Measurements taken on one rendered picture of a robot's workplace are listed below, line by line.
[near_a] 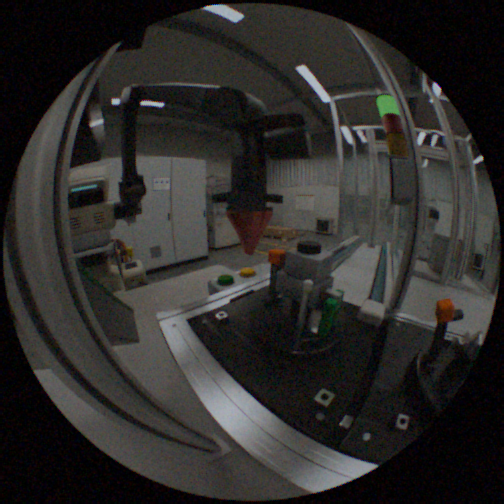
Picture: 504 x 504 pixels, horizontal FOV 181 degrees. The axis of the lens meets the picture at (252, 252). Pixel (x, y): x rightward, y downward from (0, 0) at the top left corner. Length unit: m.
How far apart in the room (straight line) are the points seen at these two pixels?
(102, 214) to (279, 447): 0.82
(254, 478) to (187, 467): 0.08
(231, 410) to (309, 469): 0.10
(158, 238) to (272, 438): 3.14
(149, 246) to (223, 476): 3.12
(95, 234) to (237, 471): 0.80
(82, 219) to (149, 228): 2.41
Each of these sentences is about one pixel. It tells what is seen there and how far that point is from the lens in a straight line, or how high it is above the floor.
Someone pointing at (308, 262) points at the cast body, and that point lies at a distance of 0.17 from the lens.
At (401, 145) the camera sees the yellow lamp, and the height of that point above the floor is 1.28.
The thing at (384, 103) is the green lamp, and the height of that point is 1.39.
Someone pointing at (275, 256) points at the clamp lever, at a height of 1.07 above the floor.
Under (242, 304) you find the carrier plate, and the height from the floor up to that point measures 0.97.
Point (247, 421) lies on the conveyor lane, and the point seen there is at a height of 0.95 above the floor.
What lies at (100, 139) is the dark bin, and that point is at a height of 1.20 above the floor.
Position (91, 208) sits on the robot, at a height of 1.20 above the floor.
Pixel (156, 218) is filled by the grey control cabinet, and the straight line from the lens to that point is 3.13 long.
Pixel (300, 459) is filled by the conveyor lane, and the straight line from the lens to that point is 0.19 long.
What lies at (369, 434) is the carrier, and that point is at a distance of 0.19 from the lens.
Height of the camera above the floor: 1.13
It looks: 16 degrees down
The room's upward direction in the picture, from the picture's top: straight up
